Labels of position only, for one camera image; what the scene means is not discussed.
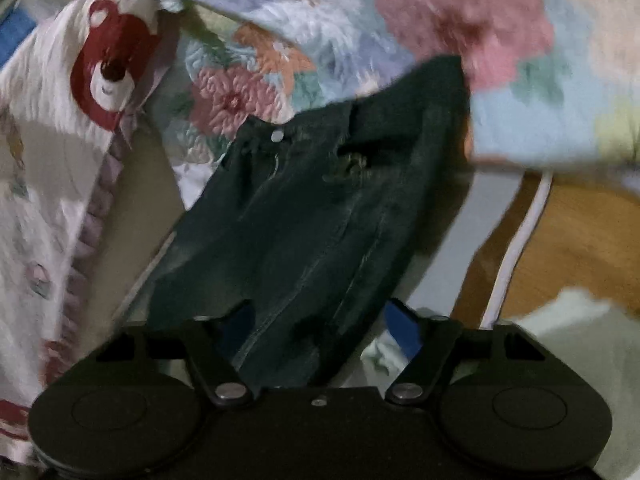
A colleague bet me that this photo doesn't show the bear print quilt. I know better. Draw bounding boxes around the bear print quilt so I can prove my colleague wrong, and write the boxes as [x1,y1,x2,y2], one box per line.
[0,0,186,466]

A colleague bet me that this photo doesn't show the light green mattress pad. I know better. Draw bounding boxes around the light green mattress pad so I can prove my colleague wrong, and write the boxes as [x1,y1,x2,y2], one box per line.
[360,287,640,480]

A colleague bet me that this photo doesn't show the white cable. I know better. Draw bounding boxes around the white cable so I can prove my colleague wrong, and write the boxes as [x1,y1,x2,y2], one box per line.
[480,170,553,328]

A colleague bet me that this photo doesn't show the floral quilt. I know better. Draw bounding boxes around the floral quilt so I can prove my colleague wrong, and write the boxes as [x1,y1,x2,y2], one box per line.
[65,0,640,211]

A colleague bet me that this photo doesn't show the blue object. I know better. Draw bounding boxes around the blue object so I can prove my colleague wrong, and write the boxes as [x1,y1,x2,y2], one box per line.
[0,7,38,56]

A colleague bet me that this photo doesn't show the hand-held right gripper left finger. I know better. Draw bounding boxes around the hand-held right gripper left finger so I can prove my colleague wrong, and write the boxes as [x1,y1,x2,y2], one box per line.
[95,302,257,406]

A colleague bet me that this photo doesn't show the dark green jeans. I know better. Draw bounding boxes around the dark green jeans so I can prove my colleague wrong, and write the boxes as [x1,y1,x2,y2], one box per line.
[147,55,473,391]

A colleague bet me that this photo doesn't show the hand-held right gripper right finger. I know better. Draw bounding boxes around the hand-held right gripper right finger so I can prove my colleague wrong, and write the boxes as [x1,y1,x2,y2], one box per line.
[384,299,546,405]

